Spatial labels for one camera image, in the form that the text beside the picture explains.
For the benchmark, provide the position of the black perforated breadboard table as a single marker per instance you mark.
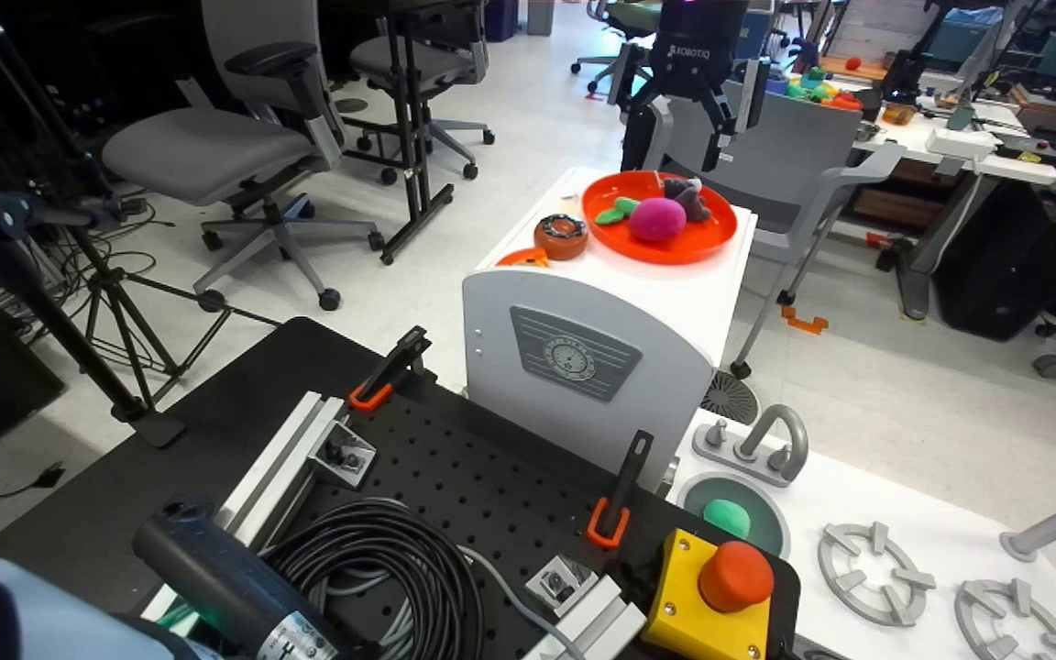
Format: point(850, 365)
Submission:
point(443, 459)

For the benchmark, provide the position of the orange black clamp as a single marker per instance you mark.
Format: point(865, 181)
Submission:
point(611, 515)
point(400, 365)

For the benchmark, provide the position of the dark grey plush toy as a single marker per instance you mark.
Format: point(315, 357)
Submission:
point(686, 196)

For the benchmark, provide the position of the aluminium extrusion rail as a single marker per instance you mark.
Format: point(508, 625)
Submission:
point(311, 439)

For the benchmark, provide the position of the brown toy donut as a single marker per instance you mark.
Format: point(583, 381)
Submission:
point(559, 236)

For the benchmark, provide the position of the right orange black clamp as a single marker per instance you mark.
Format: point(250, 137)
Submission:
point(611, 515)

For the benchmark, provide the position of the purple plush toy green leaves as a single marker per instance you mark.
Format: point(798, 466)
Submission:
point(651, 222)

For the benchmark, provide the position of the left orange black clamp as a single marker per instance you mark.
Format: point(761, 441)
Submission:
point(400, 365)

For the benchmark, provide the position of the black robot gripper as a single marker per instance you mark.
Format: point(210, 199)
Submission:
point(690, 57)

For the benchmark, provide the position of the white toy stove sink top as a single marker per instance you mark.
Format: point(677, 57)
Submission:
point(884, 571)

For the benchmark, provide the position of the orange toy pizza slice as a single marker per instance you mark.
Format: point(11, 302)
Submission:
point(530, 258)

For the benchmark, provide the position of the yellow emergency stop button box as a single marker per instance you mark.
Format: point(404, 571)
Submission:
point(712, 601)

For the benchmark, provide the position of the grey mesh office chair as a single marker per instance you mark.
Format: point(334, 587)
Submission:
point(250, 161)

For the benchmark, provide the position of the grey plastic chair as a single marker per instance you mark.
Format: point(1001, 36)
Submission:
point(790, 163)

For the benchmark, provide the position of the white toy kitchen cabinet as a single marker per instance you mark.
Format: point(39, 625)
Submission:
point(592, 349)

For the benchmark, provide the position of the grey toy faucet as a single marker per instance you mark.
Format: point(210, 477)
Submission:
point(770, 448)

